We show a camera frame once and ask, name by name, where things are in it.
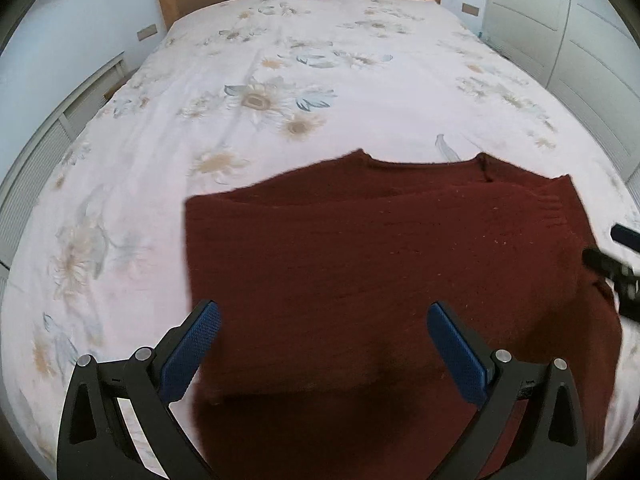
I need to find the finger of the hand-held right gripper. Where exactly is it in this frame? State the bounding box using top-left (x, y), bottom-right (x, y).
top-left (611, 224), bottom-right (640, 252)
top-left (582, 246), bottom-right (640, 320)

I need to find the wooden nightstand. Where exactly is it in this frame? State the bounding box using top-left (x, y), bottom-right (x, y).
top-left (103, 71), bottom-right (138, 103)

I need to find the white panelled wardrobe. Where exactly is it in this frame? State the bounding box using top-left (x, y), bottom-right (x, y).
top-left (481, 0), bottom-right (640, 186)

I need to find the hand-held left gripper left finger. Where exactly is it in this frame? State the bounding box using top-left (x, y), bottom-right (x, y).
top-left (56, 299), bottom-right (222, 480)

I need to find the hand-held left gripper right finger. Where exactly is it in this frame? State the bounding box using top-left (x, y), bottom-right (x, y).
top-left (426, 301), bottom-right (587, 480)

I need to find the white slatted wall panel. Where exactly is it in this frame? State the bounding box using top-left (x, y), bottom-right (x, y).
top-left (0, 52), bottom-right (126, 271)

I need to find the dark red knit sweater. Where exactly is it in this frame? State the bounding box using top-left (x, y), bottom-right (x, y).
top-left (184, 149), bottom-right (624, 480)

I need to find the white floral duvet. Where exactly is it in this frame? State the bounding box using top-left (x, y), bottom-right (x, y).
top-left (0, 0), bottom-right (640, 480)

